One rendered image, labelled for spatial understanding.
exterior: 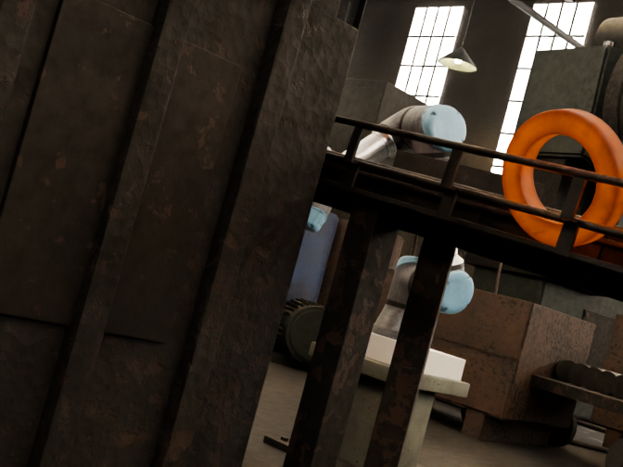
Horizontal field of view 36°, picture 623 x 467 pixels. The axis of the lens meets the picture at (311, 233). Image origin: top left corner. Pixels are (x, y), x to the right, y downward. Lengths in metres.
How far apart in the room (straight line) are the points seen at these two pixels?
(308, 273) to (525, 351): 1.68
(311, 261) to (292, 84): 3.99
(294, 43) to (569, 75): 5.92
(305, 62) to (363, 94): 5.60
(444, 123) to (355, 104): 4.70
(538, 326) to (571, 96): 3.24
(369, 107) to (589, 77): 1.56
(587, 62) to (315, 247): 2.72
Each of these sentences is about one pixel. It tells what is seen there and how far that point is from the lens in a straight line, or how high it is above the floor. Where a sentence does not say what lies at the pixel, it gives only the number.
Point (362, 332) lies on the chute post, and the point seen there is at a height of 0.40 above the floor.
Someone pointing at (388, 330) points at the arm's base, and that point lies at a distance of 2.62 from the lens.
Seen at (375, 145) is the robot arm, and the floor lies 0.84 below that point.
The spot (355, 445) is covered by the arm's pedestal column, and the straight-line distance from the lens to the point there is 2.62.
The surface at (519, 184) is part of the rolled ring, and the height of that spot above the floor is 0.66.
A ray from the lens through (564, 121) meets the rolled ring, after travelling 1.32.
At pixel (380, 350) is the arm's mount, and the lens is 2.60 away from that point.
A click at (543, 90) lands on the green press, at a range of 7.46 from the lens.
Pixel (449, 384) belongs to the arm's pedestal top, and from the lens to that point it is 2.65.
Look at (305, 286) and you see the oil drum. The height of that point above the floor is 0.43.
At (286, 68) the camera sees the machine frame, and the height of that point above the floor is 0.75.
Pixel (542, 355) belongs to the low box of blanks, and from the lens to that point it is 4.39.
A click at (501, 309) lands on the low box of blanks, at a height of 0.56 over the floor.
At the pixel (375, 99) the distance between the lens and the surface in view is 7.05.
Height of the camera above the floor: 0.45
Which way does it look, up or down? 3 degrees up
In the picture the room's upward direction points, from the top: 15 degrees clockwise
